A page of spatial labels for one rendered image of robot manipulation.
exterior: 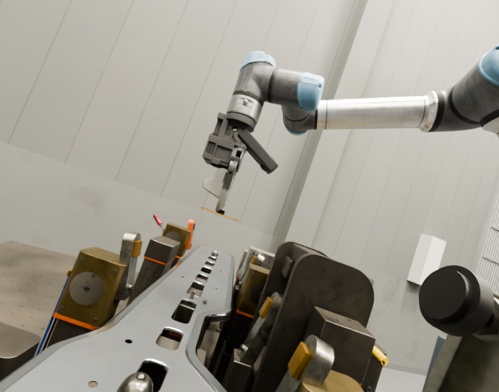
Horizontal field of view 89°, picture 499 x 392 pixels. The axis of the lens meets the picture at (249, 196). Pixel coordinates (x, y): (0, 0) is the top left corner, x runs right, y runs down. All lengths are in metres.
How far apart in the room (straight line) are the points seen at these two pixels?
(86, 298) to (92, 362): 0.22
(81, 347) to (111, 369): 0.05
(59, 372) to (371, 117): 0.71
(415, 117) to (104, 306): 0.77
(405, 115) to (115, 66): 2.40
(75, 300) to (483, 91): 0.84
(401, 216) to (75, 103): 3.70
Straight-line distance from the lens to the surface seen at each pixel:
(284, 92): 0.59
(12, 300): 1.17
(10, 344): 0.42
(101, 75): 2.72
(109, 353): 0.39
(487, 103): 0.67
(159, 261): 0.92
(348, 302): 0.44
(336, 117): 0.70
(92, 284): 0.57
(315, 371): 0.32
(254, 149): 0.58
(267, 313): 0.45
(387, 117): 0.73
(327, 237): 3.09
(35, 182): 2.67
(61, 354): 0.38
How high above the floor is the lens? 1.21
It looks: 4 degrees up
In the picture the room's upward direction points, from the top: 20 degrees clockwise
